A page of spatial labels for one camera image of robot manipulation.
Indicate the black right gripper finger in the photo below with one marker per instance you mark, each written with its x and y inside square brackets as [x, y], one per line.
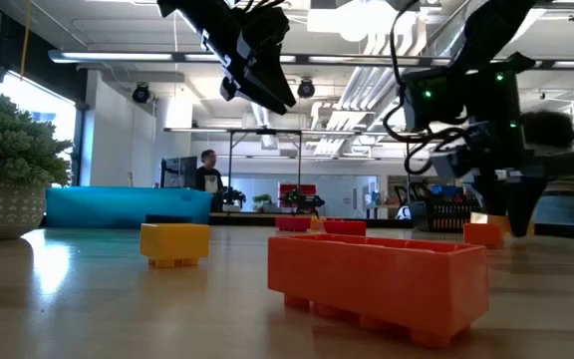
[521, 204]
[489, 192]

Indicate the yellow long block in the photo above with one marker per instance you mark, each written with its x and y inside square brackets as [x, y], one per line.
[316, 223]

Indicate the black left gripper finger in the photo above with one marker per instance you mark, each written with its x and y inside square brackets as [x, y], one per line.
[272, 75]
[257, 95]

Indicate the green plant in white pot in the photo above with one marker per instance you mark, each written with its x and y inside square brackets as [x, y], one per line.
[8, 149]

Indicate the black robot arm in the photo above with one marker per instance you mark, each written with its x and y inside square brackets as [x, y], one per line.
[307, 202]

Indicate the white ceiling duct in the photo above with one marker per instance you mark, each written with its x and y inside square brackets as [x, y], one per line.
[362, 100]

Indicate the small amber block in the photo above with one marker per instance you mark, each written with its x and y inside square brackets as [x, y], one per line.
[175, 242]

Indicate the black monitor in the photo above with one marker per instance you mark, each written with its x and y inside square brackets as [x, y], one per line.
[177, 172]

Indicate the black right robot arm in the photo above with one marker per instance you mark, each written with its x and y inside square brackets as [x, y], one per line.
[491, 30]

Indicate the black station frame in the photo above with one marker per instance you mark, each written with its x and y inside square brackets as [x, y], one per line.
[230, 169]

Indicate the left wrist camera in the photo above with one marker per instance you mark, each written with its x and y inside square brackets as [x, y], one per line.
[267, 30]

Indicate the black round ceiling camera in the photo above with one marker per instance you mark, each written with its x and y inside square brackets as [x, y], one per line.
[141, 93]
[306, 89]

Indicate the black aluminium table frame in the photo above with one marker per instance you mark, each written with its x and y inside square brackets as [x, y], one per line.
[389, 223]

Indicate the small red block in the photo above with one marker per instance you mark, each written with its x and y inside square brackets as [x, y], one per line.
[345, 228]

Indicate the long ceiling light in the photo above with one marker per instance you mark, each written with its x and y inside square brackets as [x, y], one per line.
[192, 57]
[112, 56]
[347, 60]

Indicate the person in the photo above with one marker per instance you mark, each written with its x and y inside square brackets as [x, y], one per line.
[210, 179]
[548, 129]

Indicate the red long block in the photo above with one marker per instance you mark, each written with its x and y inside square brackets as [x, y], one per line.
[293, 224]

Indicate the orange-red long block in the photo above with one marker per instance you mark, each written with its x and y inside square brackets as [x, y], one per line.
[481, 238]
[376, 284]

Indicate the red storage bins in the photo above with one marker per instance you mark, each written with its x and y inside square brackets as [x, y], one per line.
[297, 188]

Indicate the black mesh basket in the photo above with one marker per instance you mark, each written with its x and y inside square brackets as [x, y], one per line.
[446, 217]

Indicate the amber long block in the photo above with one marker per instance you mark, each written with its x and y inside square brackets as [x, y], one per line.
[488, 219]

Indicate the blue plastic bin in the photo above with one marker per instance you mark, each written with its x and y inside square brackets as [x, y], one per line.
[127, 207]

